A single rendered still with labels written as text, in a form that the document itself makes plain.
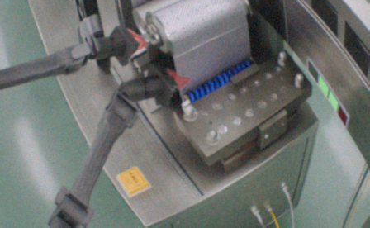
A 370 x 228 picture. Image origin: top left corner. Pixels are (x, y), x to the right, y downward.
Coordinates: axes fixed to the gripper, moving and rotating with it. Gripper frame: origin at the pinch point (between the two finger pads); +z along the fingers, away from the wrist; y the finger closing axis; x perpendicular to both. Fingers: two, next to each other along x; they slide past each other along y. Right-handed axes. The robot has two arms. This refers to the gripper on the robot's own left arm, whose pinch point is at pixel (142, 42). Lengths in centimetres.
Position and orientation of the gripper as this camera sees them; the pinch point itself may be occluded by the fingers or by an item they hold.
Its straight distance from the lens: 173.7
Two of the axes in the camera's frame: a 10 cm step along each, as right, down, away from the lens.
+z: 6.3, -1.1, 7.7
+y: 5.9, 7.1, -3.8
